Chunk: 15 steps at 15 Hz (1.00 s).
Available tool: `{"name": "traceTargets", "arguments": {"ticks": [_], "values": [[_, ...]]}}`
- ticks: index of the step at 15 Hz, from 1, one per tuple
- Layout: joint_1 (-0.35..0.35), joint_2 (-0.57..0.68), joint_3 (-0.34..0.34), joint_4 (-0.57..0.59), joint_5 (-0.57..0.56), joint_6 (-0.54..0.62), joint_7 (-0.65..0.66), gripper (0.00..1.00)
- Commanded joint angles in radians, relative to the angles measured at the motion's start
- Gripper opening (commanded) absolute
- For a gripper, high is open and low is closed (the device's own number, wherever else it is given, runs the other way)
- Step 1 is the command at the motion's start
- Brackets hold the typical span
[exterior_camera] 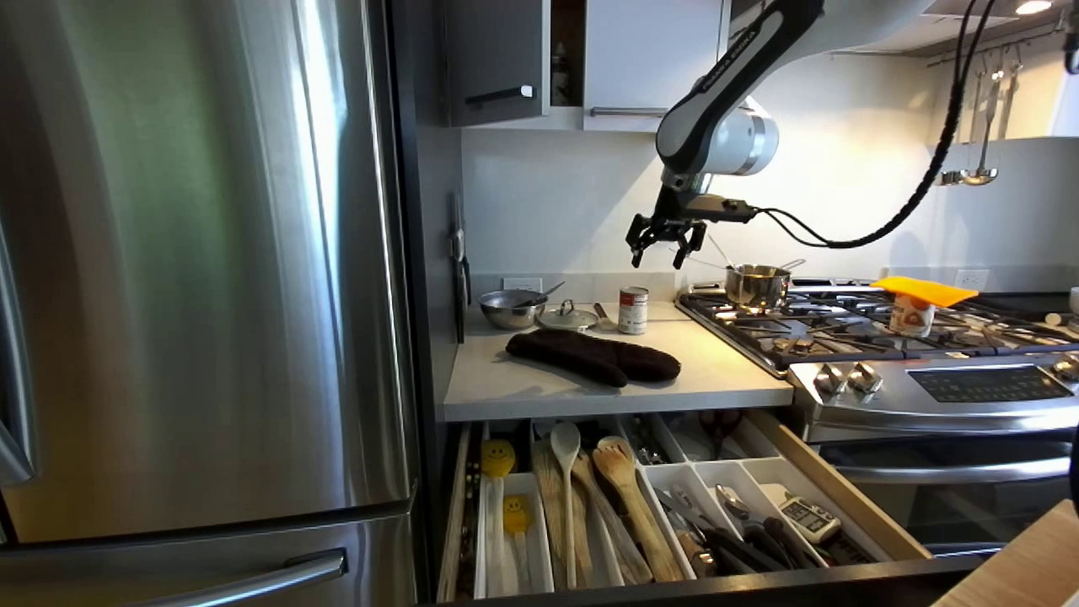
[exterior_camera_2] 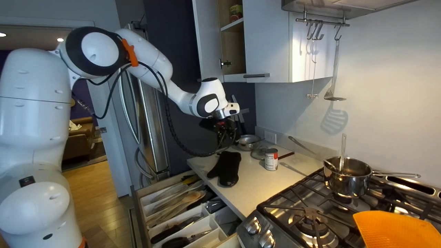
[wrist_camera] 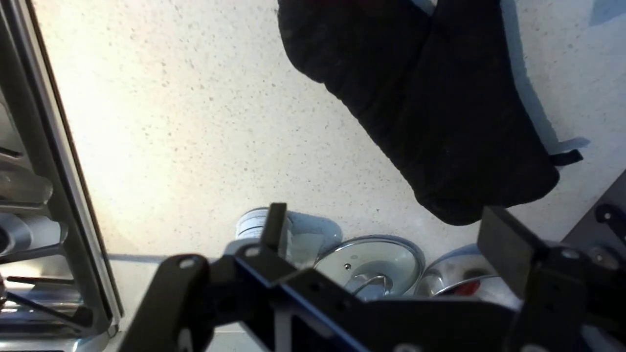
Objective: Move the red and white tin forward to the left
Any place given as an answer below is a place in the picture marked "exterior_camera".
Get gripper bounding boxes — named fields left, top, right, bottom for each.
left=626, top=187, right=708, bottom=271

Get red and white tin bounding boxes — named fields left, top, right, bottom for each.
left=618, top=287, right=650, bottom=336

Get small steel saucepan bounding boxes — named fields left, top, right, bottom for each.
left=722, top=258, right=808, bottom=310

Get glass pot lid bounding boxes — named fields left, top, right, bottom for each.
left=537, top=299, right=600, bottom=332

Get metal spoon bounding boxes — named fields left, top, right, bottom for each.
left=514, top=281, right=566, bottom=309

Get dark brown oven mitt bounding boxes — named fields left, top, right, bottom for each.
left=505, top=328, right=683, bottom=389

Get stove burner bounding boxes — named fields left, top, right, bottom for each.
left=759, top=331, right=832, bottom=360

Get metal bowl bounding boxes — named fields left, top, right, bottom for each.
left=478, top=289, right=548, bottom=330

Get white cabinet door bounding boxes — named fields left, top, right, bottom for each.
left=583, top=0, right=727, bottom=134

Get heap of metal utensils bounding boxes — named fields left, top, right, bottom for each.
left=627, top=416, right=673, bottom=467

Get hanging black tool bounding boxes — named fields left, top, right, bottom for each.
left=448, top=191, right=472, bottom=344

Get wooden slotted spatula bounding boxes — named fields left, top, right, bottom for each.
left=591, top=436, right=685, bottom=584

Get grey cabinet door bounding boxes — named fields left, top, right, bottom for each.
left=444, top=0, right=551, bottom=128

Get white printed cup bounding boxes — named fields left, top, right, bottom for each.
left=888, top=295, right=936, bottom=339

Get large yellow smiley spatula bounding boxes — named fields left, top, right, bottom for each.
left=480, top=438, right=518, bottom=599

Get heap of wooden utensils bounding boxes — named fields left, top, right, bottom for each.
left=531, top=438, right=655, bottom=589

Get stainless steel stove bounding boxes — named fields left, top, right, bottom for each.
left=674, top=277, right=1079, bottom=559

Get small yellow smiley spatula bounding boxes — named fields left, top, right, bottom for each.
left=502, top=494, right=534, bottom=593

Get white digital kitchen timer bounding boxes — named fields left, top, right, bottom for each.
left=776, top=495, right=843, bottom=545

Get steel ladle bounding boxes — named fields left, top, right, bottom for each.
left=960, top=74, right=1001, bottom=187

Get wooden kitchen drawer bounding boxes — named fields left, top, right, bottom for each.
left=436, top=410, right=989, bottom=607

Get range hood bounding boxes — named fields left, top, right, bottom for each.
left=830, top=0, right=1079, bottom=58

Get utensil hanging rod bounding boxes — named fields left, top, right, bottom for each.
left=926, top=20, right=1065, bottom=70

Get oven door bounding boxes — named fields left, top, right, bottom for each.
left=805, top=428, right=1079, bottom=553

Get stainless steel refrigerator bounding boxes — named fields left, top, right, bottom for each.
left=0, top=0, right=424, bottom=607

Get light wooden board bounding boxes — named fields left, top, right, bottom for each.
left=931, top=498, right=1079, bottom=607

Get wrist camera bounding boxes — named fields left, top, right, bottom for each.
left=691, top=195, right=758, bottom=225

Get black handled scissors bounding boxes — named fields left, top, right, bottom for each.
left=697, top=411, right=744, bottom=461

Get black cabinet door handle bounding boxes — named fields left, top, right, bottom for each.
left=464, top=84, right=536, bottom=109

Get heap of black handled utensils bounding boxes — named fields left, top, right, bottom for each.
left=656, top=484, right=829, bottom=580

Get oven door handle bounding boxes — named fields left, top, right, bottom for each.
left=819, top=455, right=1078, bottom=487

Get refrigerator drawer handle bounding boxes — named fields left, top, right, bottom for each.
left=126, top=548, right=349, bottom=607

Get refrigerator door handle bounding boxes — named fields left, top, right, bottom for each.
left=0, top=215, right=40, bottom=492

